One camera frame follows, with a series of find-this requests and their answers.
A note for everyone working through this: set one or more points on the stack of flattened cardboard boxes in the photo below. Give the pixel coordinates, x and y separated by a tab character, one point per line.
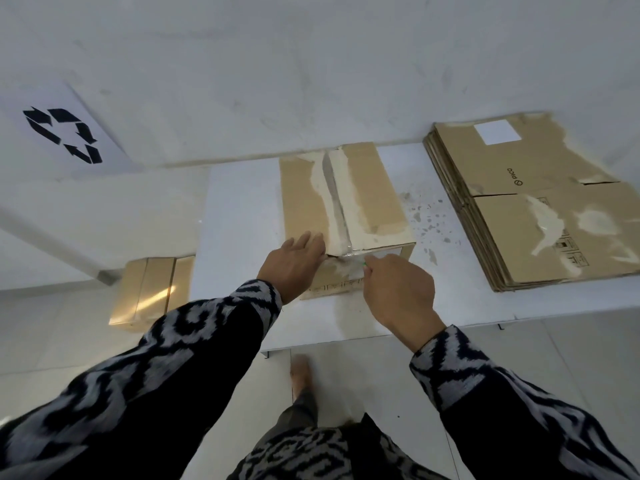
540	204

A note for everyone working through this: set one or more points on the person's right forearm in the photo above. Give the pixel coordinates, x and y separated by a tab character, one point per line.
500	409

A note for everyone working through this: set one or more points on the person's left hand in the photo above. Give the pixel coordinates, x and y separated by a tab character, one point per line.
292	267

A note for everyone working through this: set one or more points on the taped brown cardboard box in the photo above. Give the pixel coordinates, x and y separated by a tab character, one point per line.
350	194

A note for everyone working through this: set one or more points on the glossy taped cardboard box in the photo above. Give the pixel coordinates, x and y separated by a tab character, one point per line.
150	292

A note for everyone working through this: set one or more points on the person's bare foot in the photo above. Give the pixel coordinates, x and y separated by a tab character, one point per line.
301	373

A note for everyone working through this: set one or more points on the white recycling symbol sign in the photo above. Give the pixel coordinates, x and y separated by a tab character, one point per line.
60	132

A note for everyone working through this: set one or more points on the person's right hand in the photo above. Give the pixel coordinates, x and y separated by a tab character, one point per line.
402	297

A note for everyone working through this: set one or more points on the person's patterned black-white garment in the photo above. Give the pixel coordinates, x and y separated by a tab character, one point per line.
330	454

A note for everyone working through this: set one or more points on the white wall rail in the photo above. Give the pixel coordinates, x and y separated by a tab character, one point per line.
55	242

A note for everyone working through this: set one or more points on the person's grey trouser leg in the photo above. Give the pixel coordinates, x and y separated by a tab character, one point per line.
295	419

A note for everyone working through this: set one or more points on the person's left forearm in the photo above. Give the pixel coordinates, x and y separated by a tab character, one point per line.
165	374

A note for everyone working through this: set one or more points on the person's left fingers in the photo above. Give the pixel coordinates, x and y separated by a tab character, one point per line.
307	242

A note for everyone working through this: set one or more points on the person's right fingers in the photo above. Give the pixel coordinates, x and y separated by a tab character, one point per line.
374	277

